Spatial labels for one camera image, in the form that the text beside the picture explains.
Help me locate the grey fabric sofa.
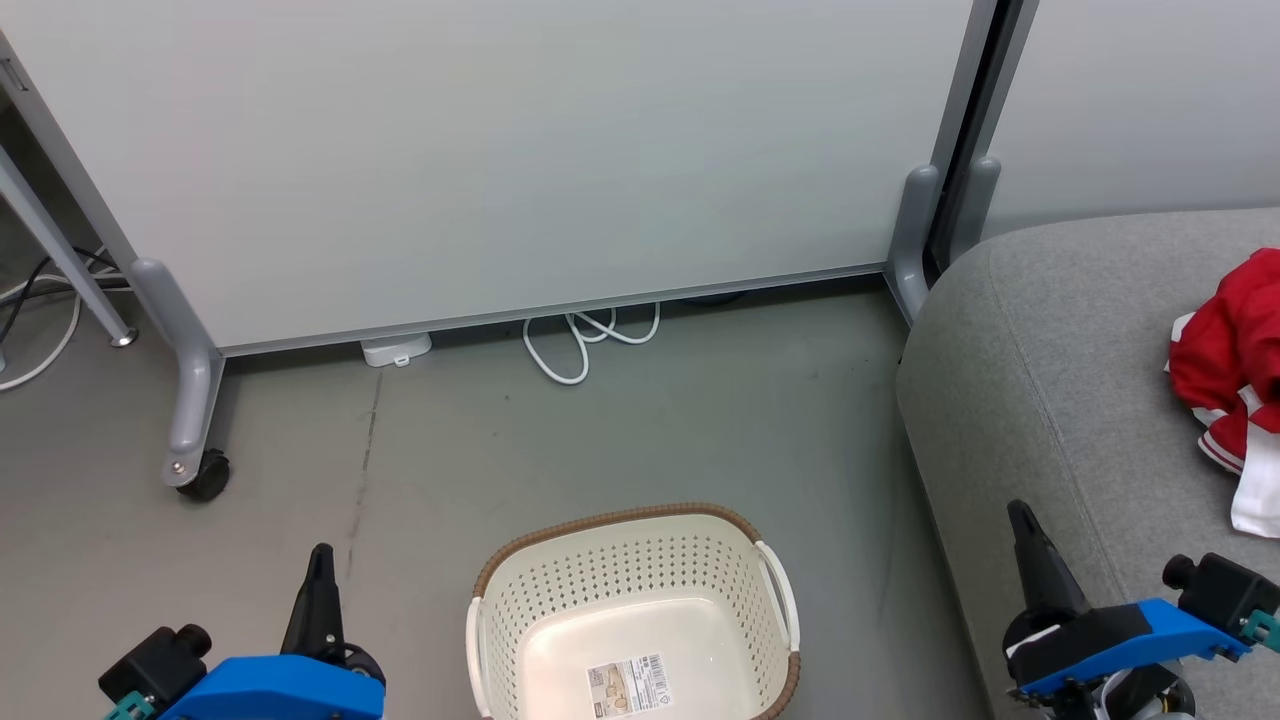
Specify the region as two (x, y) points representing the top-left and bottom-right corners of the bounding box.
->
(894, 207), (1280, 720)

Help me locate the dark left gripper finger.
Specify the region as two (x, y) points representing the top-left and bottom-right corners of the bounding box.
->
(280, 543), (348, 659)

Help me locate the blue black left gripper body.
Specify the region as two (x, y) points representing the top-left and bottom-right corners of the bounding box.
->
(158, 645), (388, 720)

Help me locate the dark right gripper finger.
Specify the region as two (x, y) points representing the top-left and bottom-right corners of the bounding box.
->
(1006, 499), (1088, 618)

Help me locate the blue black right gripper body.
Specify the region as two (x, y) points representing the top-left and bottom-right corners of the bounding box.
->
(1002, 597), (1253, 698)

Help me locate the narrow white partition panel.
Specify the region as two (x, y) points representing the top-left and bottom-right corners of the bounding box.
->
(984, 0), (1280, 241)

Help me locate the white looped floor cable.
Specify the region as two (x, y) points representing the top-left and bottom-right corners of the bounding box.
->
(521, 302), (663, 387)

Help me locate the black caster wheel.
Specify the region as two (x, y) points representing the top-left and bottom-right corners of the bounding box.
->
(177, 449), (232, 504)

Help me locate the white power adapter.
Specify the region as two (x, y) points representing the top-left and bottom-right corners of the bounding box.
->
(359, 332), (434, 369)

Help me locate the thick white floor cable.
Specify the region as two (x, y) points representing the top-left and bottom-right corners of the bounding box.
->
(0, 272), (91, 392)

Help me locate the grey partition leg with caster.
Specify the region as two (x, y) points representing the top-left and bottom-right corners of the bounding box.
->
(129, 257), (228, 489)

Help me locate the cream perforated laundry basket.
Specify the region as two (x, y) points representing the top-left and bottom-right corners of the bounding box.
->
(465, 501), (804, 720)

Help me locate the red white garment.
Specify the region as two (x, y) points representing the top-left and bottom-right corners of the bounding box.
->
(1164, 247), (1280, 539)

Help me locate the grey upright partition leg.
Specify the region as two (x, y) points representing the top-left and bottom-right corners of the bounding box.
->
(884, 164), (943, 324)
(948, 154), (1003, 267)

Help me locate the thin black floor cable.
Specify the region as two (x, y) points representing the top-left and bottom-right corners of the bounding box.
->
(0, 247), (129, 347)

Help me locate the wide white partition panel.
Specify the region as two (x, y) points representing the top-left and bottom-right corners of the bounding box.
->
(0, 0), (1003, 358)

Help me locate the printed basket label sticker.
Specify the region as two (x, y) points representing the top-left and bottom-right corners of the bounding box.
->
(584, 652), (674, 718)

